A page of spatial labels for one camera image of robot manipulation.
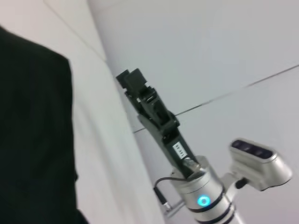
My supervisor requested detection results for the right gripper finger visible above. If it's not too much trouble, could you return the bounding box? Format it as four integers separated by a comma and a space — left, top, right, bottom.
116, 69, 143, 117

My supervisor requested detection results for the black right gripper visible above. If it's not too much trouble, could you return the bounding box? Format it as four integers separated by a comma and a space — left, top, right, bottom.
124, 68, 199, 180

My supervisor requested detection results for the black t-shirt with FREE print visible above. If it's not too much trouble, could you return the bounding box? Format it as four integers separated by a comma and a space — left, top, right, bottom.
0, 25, 91, 224

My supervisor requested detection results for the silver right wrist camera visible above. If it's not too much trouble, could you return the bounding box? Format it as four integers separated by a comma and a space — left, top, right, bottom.
221, 139, 294, 192

